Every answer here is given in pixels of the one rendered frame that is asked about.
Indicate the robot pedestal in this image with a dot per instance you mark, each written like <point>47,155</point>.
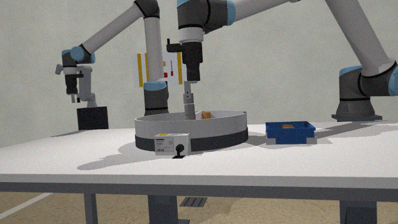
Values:
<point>163,211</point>

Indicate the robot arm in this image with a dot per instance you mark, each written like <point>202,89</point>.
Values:
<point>153,56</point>
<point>364,87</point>

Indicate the white control box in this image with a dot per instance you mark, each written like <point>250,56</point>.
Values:
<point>168,143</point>

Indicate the blue crate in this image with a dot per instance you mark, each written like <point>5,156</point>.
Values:
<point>289,133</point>

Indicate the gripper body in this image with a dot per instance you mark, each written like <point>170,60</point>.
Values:
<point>192,62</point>
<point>74,82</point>

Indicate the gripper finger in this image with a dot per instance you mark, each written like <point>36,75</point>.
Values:
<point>189,87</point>

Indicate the jointed stand on black box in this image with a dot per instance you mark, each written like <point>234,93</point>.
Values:
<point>92,118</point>

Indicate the steel bushing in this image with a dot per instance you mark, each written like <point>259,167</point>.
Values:
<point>190,112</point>

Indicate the dark floor grate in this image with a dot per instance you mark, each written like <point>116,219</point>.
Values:
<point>193,202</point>

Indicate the white wall board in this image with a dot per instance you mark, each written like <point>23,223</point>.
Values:
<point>155,68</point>

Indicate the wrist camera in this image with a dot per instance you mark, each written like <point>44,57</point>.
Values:
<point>173,45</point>

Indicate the grey turntable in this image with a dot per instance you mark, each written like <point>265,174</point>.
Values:
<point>211,130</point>

